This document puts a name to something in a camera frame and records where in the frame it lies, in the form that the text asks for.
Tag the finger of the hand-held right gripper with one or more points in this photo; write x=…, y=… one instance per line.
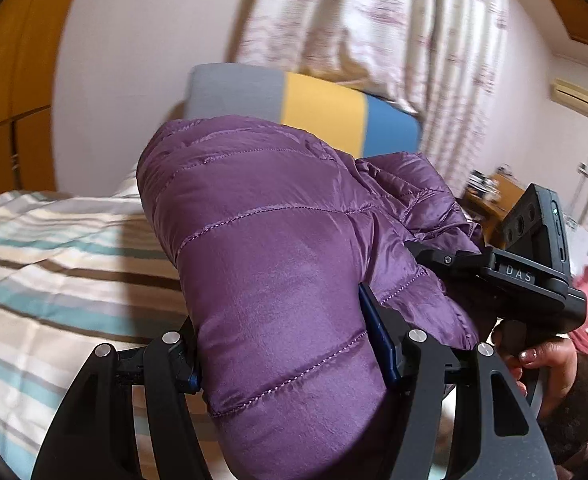
x=449, y=262

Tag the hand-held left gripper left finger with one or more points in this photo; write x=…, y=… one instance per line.
x=194, y=377

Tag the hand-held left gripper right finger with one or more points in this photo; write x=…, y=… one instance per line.
x=379, y=340

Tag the purple quilted down jacket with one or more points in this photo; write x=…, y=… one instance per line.
x=274, y=260

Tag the person's right forearm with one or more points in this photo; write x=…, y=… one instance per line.
x=584, y=410

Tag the person's right hand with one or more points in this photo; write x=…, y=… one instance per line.
x=551, y=365

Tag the wooden desk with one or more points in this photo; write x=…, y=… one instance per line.
x=494, y=205

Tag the pile of small clutter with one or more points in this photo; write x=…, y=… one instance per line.
x=481, y=182

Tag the striped bed sheet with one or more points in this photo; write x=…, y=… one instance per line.
x=49, y=270

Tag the grey yellow blue pillow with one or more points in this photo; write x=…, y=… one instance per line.
x=324, y=105

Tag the pink floral curtain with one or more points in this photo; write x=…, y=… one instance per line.
x=374, y=25

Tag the wooden wardrobe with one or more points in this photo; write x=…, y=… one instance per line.
x=19, y=85

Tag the wall air conditioner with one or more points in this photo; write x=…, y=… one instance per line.
x=579, y=97

